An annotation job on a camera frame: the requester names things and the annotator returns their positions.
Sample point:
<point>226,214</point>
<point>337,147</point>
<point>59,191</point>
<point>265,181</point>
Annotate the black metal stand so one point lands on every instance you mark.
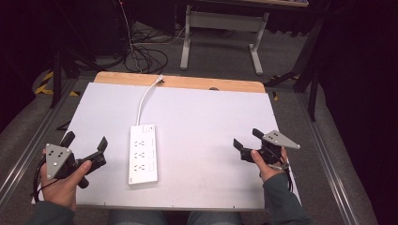
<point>308,68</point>
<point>58,62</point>

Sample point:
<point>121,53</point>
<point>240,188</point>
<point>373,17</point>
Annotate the aluminium floor rail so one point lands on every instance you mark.
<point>31,146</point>
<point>328,168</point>

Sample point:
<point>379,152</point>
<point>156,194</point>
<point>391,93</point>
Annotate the grey metal table frame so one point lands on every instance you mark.
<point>223,20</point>

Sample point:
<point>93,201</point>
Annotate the white board sheet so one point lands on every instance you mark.
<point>200,125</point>

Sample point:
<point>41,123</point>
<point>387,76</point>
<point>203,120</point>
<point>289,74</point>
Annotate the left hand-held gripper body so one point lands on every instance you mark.
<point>56,159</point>

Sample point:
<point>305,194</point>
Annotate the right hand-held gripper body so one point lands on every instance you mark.
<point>278,139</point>

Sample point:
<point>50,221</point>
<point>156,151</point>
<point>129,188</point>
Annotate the person's legs in jeans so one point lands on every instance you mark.
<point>175,218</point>

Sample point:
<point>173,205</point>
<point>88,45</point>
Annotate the yellow black floor tape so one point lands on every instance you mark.
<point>43,89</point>

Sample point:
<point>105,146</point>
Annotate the person's right hand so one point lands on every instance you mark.
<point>271,172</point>

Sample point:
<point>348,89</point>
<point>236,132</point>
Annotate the person's left hand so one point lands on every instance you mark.
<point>61,190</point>

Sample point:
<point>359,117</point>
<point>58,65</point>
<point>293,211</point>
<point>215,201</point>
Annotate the white power strip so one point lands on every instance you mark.
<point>142,156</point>

